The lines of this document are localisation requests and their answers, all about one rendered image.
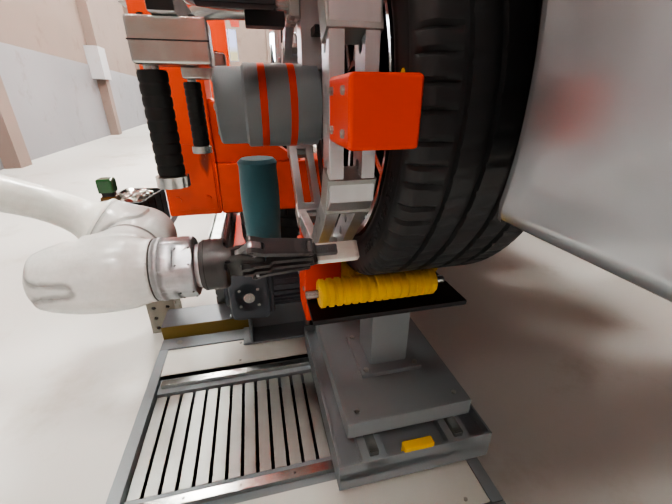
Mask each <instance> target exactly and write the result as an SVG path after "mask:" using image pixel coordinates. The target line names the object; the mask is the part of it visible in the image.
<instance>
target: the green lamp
mask: <svg viewBox="0 0 672 504"><path fill-rule="evenodd" d="M95 183H96V187H97V190H98V193H99V194H109V193H114V192H116V191H117V190H118V187H117V183H116V180H115V177H101V178H98V179H97V180H95Z"/></svg>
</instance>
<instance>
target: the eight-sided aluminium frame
mask: <svg viewBox="0 0 672 504"><path fill-rule="evenodd" d="M317 2H318V13H319V25H320V36H321V43H322V93H323V160H324V168H323V176H322V190H321V197H320V191H319V185H318V179H317V173H316V167H315V161H314V155H313V154H314V153H313V145H296V146H287V156H288V158H289V162H290V170H291V177H292V184H293V191H294V199H295V214H296V219H297V224H298V228H299V225H300V229H301V232H302V234H303V237H304V238H311V239H312V242H313V243H315V244H316V243H327V242H338V241H349V240H353V238H354V236H355V234H356V232H357V230H358V228H359V226H360V224H361V222H362V221H363V219H364V217H365V215H366V213H367V212H370V210H371V205H372V201H373V195H374V190H375V185H376V181H377V178H376V176H375V174H374V172H375V150H372V151H353V166H344V147H342V146H340V145H338V144H336V143H334V142H332V141H331V140H330V132H329V127H330V95H329V81H330V78H331V77H334V76H338V75H342V74H344V60H345V45H356V47H355V71H356V72H379V63H380V42H381V33H382V32H383V30H384V19H383V7H382V0H317ZM281 58H282V63H298V49H297V43H293V28H289V27H284V29H283V43H281ZM298 158H305V165H306V171H307V178H308V184H309V190H310V197H311V202H304V197H303V190H302V183H301V176H300V170H299V163H298ZM339 214H341V215H340V218H339V220H338V223H337V226H336V228H335V224H336V221H337V218H338V215H339ZM313 223H315V224H314V225H313Z"/></svg>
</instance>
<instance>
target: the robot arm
mask: <svg viewBox="0 0 672 504"><path fill-rule="evenodd" d="M0 212H2V213H8V214H14V215H19V216H24V217H29V218H33V219H37V220H40V221H44V222H47V223H50V224H53V225H55V226H58V227H60V228H62V229H65V230H66V231H68V232H70V233H72V234H73V235H74V236H75V237H77V239H78V240H71V241H65V242H61V243H58V244H55V245H52V246H49V247H47V248H44V249H42V250H40V251H38V252H36V253H34V254H32V255H30V256H29V257H28V258H27V260H26V262H25V264H24V268H23V274H22V284H23V288H24V292H25V294H26V296H27V297H28V299H29V300H30V302H31V303H32V304H33V305H34V306H35V307H36V308H37V309H39V310H42V311H47V312H52V313H59V314H77V315H85V314H101V313H110V312H117V311H124V310H129V309H134V308H139V307H141V306H144V305H146V304H149V303H152V302H157V301H169V300H171V299H180V298H187V297H198V296H199V295H200V294H201V293H202V289H203V288H204V289H206V290H216V289H225V288H228V287H230V285H231V277H232V276H234V275H235V276H244V277H252V279H253V280H258V279H261V278H265V277H269V276H274V275H280V274H285V273H291V272H296V271H302V270H308V269H310V266H313V265H315V264H325V263H334V262H344V261H353V260H358V258H359V257H360V256H359V251H358V246H357V241H356V240H349V241H338V242H327V243H316V244H315V243H313V242H312V239H311V238H261V237H255V236H247V237H246V238H245V239H246V244H242V245H236V246H233V247H228V244H227V241H226V240H225V239H224V238H214V239H202V240H201V241H200V242H199V243H198V241H197V239H196V238H195V237H194V236H179V237H177V230H176V227H175V225H174V223H173V221H172V220H171V219H170V218H169V217H168V216H167V215H166V214H165V213H163V212H162V211H159V210H157V209H154V208H151V207H146V206H142V205H136V204H132V203H128V202H124V201H120V200H117V199H114V198H113V199H110V200H108V201H103V202H95V201H90V200H87V199H83V198H80V197H77V196H74V195H71V194H68V193H65V192H62V191H59V190H56V189H52V188H49V187H46V186H42V185H39V184H35V183H31V182H28V181H24V180H20V179H17V178H13V177H9V176H5V175H2V174H0ZM265 257H266V261H265Z"/></svg>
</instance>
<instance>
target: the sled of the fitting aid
mask: <svg viewBox="0 0 672 504"><path fill-rule="evenodd" d="M304 332H305V345H306V350H307V354H308V358H309V363H310V367H311V371H312V375H313V380H314V384H315V388H316V393H317V397H318V401H319V406H320V410H321V414H322V419H323V423H324V427H325V432H326V436H327V440H328V445H329V449H330V453H331V458H332V462H333V466H334V471H335V475H336V479H337V484H338V488H339V491H341V490H345V489H350V488H354V487H358V486H362V485H366V484H370V483H374V482H378V481H382V480H386V479H390V478H394V477H398V476H402V475H406V474H410V473H414V472H418V471H422V470H426V469H430V468H434V467H438V466H442V465H446V464H450V463H454V462H458V461H462V460H467V459H471V458H475V457H479V456H483V455H486V454H487V450H488V447H489V443H490V439H491V436H492V432H491V431H490V429H489V427H488V426H487V425H486V423H485V422H484V421H483V419H482V418H481V417H480V415H479V414H478V412H477V411H476V410H475V408H474V407H473V406H472V404H470V409H469V412H468V413H466V414H461V415H456V416H452V417H447V418H442V419H438V420H433V421H429V422H424V423H419V424H415V425H410V426H405V427H401V428H396V429H392V430H387V431H382V432H378V433H373V434H368V435H364V436H359V437H355V438H350V439H348V438H347V436H346V433H345V429H344V426H343V422H342V419H341V415H340V412H339V408H338V405H337V402H336V398H335V395H334V391H333V388H332V384H331V381H330V377H329V374H328V371H327V367H326V364H325V360H324V357H323V353H322V350H321V347H320V343H319V340H318V336H317V333H316V327H315V326H313V324H309V325H304Z"/></svg>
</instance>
